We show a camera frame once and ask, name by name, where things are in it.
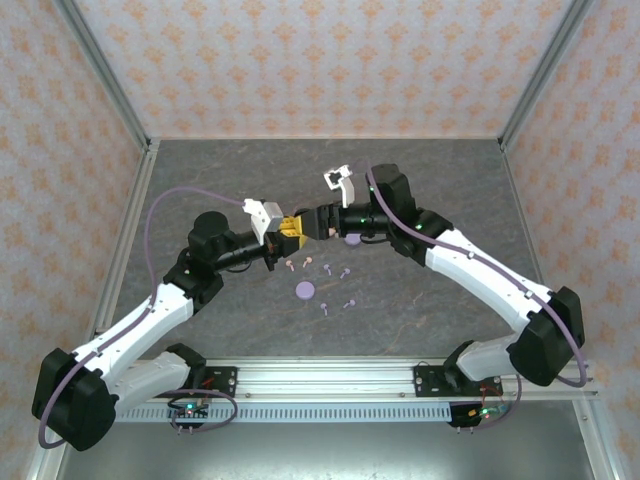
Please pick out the purple earbud charging case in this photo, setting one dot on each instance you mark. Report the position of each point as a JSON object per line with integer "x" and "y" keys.
{"x": 353, "y": 241}
{"x": 304, "y": 290}

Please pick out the purple earbud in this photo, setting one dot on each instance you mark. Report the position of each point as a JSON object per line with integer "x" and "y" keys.
{"x": 350, "y": 303}
{"x": 345, "y": 273}
{"x": 327, "y": 269}
{"x": 324, "y": 307}

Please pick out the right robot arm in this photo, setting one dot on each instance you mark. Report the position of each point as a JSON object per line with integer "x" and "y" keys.
{"x": 480, "y": 270}

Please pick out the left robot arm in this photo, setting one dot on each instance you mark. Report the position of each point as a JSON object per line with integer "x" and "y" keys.
{"x": 135, "y": 325}

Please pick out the grey metal sheet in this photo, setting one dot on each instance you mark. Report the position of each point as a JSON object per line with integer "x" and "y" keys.
{"x": 325, "y": 455}

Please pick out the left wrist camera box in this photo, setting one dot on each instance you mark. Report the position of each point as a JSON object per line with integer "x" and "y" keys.
{"x": 267, "y": 215}

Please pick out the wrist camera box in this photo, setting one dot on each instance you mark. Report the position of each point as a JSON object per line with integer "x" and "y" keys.
{"x": 348, "y": 192}
{"x": 267, "y": 215}

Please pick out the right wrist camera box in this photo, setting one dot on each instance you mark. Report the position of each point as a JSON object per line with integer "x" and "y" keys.
{"x": 348, "y": 192}

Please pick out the aluminium side rail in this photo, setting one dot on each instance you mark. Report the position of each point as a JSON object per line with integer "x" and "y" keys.
{"x": 520, "y": 200}
{"x": 142, "y": 180}

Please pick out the aluminium mounting rail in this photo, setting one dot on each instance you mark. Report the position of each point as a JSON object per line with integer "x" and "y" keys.
{"x": 325, "y": 380}

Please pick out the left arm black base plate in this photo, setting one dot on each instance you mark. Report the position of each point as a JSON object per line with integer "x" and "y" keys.
{"x": 222, "y": 380}

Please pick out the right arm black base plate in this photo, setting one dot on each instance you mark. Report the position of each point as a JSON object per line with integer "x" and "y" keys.
{"x": 430, "y": 380}

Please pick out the aluminium frame post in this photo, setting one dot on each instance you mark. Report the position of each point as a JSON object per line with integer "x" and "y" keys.
{"x": 102, "y": 65}
{"x": 546, "y": 65}

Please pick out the aluminium frame leg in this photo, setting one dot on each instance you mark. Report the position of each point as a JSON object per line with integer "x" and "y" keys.
{"x": 595, "y": 450}
{"x": 42, "y": 467}

